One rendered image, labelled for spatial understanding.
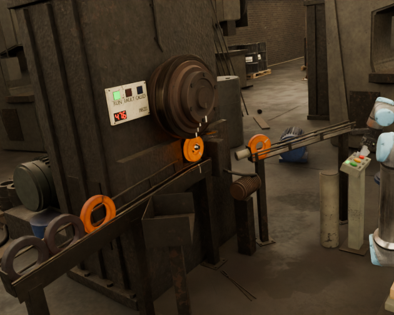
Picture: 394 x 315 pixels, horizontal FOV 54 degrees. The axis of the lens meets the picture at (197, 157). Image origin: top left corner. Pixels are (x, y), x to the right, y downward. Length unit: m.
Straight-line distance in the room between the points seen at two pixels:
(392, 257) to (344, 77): 2.92
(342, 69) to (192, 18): 2.51
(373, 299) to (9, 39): 5.44
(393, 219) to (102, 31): 1.57
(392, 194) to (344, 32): 3.04
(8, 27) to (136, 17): 4.20
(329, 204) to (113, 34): 1.66
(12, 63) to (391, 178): 5.24
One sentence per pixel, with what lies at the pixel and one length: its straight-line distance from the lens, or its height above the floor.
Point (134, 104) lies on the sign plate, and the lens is 2.07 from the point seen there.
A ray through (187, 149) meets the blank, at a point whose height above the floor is 0.83.
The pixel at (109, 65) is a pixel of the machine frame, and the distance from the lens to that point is 2.00.
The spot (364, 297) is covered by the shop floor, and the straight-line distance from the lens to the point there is 2.41.
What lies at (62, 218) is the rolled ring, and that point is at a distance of 1.74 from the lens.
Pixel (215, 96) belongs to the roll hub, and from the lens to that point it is 2.25.
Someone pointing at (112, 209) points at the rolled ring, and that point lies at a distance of 1.90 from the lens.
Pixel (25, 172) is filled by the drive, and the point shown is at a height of 0.63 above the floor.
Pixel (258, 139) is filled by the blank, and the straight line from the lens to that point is 2.57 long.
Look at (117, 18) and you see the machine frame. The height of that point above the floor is 1.56.
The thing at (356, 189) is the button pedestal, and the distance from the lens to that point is 2.62.
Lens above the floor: 1.44
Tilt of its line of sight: 17 degrees down
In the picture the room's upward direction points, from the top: 6 degrees counter-clockwise
